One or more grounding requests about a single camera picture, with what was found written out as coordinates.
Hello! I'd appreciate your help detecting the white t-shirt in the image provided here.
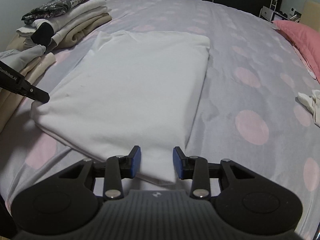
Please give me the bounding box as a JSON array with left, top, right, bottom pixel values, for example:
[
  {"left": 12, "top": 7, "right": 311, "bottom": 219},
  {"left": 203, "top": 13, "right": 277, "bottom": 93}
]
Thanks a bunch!
[{"left": 30, "top": 31, "right": 210, "bottom": 185}]

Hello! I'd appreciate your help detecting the folded white beige clothes stack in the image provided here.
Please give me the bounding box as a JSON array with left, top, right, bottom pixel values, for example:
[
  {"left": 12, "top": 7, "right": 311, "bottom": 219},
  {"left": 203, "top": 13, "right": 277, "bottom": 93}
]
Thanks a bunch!
[{"left": 16, "top": 0, "right": 110, "bottom": 47}]

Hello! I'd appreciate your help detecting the light grey folded garment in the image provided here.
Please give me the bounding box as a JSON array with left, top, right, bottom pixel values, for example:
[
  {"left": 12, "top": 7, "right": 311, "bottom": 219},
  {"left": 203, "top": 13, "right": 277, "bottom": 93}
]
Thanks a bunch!
[{"left": 1, "top": 45, "right": 56, "bottom": 129}]

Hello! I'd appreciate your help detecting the dark floral folded garment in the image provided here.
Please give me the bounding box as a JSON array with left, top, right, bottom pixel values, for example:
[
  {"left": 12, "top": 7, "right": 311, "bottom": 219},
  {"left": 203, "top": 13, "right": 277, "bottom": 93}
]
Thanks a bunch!
[{"left": 21, "top": 0, "right": 89, "bottom": 25}]

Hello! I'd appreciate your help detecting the cream white garment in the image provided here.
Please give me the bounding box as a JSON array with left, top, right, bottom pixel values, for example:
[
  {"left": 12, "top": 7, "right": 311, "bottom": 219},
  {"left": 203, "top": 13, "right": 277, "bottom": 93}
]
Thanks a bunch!
[{"left": 297, "top": 89, "right": 320, "bottom": 127}]

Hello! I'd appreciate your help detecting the pink pillow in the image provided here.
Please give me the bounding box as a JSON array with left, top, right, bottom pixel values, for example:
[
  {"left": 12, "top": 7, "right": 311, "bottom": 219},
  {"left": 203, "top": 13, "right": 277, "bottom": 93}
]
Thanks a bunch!
[{"left": 272, "top": 20, "right": 319, "bottom": 81}]

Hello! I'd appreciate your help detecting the white bedside table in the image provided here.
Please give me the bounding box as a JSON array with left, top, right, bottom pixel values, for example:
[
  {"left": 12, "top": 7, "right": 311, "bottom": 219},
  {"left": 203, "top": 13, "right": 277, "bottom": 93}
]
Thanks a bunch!
[{"left": 259, "top": 6, "right": 301, "bottom": 22}]

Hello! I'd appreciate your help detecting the beige padded headboard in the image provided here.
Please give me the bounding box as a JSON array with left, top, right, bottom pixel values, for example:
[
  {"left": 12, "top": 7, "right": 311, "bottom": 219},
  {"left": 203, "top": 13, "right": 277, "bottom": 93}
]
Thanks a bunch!
[{"left": 300, "top": 0, "right": 320, "bottom": 31}]

